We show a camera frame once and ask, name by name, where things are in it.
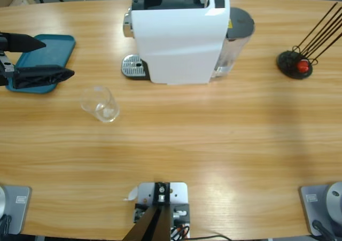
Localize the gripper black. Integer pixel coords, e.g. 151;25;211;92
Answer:
0;32;75;90

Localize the clear drinking glass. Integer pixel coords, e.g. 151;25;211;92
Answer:
81;85;120;123

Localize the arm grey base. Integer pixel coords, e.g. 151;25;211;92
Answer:
298;181;342;237
0;185;32;235

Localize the white coffee machine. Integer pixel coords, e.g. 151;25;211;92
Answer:
122;0;231;86

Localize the red coffee capsule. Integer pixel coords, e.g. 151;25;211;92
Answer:
297;59;311;73

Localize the teal plastic tray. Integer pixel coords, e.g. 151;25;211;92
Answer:
5;34;76;95

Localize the metal drip tray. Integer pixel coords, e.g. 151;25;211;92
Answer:
121;53;150;81

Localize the white tape tab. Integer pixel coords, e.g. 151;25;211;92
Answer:
123;186;139;202

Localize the clear water tank black lid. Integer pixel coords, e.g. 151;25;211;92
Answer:
211;7;256;79

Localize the black capsule holder with rods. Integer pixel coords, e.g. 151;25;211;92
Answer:
276;2;342;80

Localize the black base cable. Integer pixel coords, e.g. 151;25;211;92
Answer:
0;214;13;236
312;219;335;241

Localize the white mount plate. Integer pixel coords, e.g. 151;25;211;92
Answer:
137;182;188;239

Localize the coloured wire bundle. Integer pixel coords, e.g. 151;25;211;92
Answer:
170;223;191;239

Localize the thin black cable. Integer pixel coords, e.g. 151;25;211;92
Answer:
190;234;234;241

